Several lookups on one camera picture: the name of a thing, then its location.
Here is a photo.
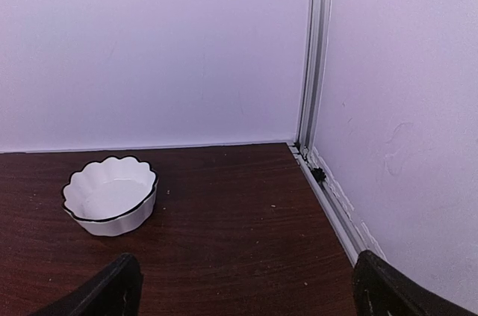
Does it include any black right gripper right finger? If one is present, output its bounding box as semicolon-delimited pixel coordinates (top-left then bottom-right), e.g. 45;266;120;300
353;250;473;316

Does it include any black bolt knob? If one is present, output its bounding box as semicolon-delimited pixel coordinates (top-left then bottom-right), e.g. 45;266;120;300
311;167;326;183

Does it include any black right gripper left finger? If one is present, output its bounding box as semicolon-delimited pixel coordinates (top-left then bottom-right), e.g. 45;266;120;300
34;253;143;316

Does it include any white scalloped ceramic dish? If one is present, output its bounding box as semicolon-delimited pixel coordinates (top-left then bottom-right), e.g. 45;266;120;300
61;155;159;237

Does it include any aluminium right corner post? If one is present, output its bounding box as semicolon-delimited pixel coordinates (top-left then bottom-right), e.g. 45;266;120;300
297;0;332;155

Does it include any aluminium right base rail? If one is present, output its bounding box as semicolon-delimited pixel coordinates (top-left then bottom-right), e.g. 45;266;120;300
288;142;387;264

